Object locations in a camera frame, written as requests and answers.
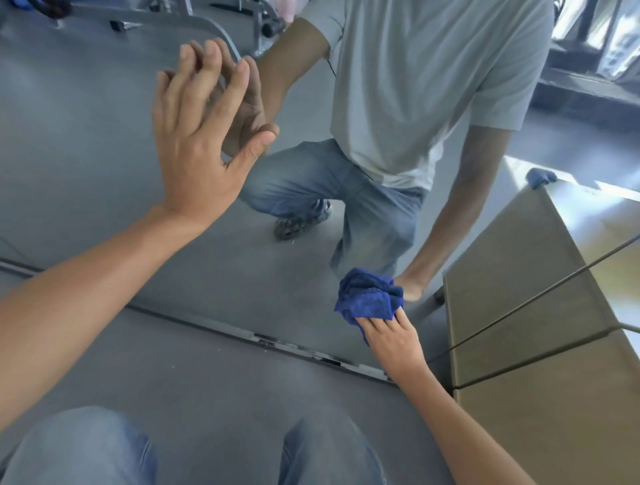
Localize light wooden cabinet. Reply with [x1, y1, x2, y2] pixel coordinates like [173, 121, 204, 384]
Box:
[451, 325, 640, 485]

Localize metal mirror rail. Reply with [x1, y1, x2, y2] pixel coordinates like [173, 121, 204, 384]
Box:
[0, 257, 399, 386]

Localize person's right hand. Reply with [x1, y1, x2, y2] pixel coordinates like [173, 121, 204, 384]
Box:
[357, 307, 432, 389]

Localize person's left hand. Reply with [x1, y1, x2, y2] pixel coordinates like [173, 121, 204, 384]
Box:
[151, 39, 280, 232]

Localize blue microfiber cloth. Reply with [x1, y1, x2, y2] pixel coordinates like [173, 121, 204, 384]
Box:
[333, 267, 405, 346]

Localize person's blue jeans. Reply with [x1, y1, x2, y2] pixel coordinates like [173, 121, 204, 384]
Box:
[0, 405, 387, 485]

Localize thin grey metal rod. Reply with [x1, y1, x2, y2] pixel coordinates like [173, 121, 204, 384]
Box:
[447, 238, 640, 353]

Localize person's right forearm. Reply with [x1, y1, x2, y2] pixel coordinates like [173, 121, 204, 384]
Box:
[394, 365, 537, 485]

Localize person's left forearm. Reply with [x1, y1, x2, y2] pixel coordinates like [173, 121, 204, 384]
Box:
[0, 204, 213, 433]

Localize large wall mirror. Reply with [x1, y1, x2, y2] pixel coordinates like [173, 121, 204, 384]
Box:
[0, 0, 640, 391]

